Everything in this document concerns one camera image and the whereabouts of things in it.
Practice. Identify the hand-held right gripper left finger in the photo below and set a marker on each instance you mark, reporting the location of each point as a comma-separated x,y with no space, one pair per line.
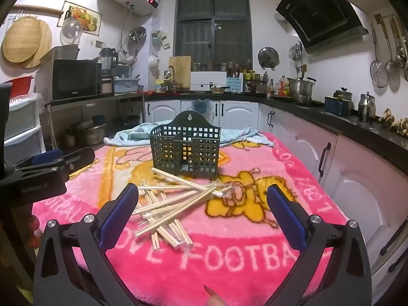
118,216

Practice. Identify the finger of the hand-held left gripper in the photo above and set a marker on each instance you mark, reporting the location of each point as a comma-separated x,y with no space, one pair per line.
46,158
79,159

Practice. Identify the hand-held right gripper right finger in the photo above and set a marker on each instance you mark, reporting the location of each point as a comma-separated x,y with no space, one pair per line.
285,216

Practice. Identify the bunch of bamboo chopsticks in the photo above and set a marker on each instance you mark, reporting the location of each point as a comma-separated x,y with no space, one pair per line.
172,207

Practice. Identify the green plastic utensil holder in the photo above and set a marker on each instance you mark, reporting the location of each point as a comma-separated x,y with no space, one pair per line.
185,148

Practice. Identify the person's left hand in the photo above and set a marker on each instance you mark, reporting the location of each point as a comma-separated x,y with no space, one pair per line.
33,231

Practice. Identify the person's right hand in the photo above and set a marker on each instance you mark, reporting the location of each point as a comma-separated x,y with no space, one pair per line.
217,301

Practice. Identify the metal pot with lid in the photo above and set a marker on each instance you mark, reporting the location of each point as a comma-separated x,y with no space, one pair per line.
92,134

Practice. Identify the white plastic drawer unit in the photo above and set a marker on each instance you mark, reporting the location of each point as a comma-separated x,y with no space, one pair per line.
22,121

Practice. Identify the light blue cloth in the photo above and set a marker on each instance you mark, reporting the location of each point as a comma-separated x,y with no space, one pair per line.
134,135

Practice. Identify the pink printed blanket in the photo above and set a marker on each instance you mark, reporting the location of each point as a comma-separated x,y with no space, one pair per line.
229,245

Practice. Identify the red plastic basin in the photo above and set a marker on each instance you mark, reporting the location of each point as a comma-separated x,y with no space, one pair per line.
20,86

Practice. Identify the black microwave oven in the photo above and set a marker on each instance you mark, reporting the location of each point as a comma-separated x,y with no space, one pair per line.
75,79

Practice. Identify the blue dish basket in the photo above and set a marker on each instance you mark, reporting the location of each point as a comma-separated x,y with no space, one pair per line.
126,85

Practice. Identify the black blender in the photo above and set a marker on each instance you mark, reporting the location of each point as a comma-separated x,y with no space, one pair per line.
108,60

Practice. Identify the round wooden board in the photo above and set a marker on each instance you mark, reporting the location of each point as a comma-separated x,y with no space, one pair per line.
46,43

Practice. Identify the hanging white pot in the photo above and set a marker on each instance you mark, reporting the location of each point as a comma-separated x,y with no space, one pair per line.
154,65

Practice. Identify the round bamboo tray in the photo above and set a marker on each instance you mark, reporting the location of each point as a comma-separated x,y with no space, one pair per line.
20,40

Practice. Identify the blue square container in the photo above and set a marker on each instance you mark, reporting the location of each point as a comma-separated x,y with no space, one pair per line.
334,105

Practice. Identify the kitchen faucet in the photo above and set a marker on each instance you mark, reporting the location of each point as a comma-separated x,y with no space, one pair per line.
170,76

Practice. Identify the group of condiment bottles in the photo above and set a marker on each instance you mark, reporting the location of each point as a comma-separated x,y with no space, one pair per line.
279,87

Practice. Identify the glass pot lid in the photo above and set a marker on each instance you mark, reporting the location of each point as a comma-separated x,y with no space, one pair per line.
71,30

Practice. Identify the large steel pot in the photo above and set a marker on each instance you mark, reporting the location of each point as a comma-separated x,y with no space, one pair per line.
299,87

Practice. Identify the hanging blue plastic bag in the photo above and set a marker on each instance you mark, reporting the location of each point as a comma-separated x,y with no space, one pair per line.
202,108

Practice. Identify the wooden cutting board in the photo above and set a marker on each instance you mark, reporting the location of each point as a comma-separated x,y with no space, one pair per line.
180,70

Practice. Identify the small pot with black lid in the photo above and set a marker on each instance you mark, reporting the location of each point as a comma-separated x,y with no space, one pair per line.
343,94

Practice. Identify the steel kettle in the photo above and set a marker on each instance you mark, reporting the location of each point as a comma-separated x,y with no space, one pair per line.
366,106

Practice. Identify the hanging steel bowl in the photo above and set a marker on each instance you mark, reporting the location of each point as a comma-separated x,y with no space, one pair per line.
137,35

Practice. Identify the blue knife block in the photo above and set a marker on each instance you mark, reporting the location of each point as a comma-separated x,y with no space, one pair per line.
235,84

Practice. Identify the pile of ginger roots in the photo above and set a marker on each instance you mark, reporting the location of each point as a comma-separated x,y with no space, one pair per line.
393,121

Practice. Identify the wooden rolling pin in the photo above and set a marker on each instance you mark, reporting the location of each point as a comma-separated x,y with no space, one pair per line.
38,9

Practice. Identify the steel pot lid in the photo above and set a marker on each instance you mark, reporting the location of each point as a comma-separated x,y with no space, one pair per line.
268,57

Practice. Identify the steel slotted ladle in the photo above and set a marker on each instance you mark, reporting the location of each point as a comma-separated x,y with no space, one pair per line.
390,68

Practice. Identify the dark framed window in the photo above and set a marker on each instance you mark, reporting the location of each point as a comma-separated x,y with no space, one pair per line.
213,28

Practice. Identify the black range hood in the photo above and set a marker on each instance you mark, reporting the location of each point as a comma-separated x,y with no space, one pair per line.
322,12

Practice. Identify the fruit wall poster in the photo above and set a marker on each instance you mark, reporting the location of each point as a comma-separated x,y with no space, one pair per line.
91,17

